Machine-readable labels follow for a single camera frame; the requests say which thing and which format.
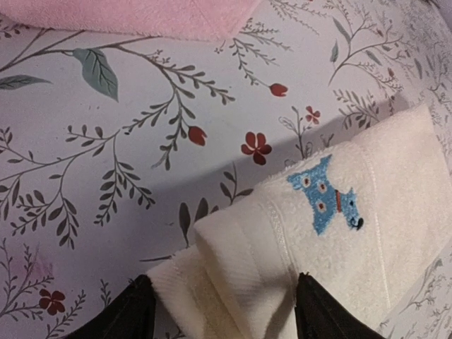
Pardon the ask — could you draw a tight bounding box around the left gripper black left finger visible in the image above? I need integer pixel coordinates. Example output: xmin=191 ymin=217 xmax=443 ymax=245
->
xmin=67 ymin=275 xmax=156 ymax=339

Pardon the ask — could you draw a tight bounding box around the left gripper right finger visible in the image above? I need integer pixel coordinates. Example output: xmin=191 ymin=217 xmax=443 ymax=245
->
xmin=295 ymin=273 xmax=381 ymax=339

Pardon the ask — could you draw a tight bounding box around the cream white towel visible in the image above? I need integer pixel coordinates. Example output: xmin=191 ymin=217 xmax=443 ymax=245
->
xmin=148 ymin=105 xmax=451 ymax=338

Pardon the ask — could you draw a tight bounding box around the floral tablecloth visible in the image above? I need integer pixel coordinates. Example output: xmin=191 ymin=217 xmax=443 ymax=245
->
xmin=1 ymin=1 xmax=451 ymax=338

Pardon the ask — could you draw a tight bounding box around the pink towel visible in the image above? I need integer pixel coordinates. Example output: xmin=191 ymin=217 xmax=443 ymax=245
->
xmin=1 ymin=0 xmax=259 ymax=42

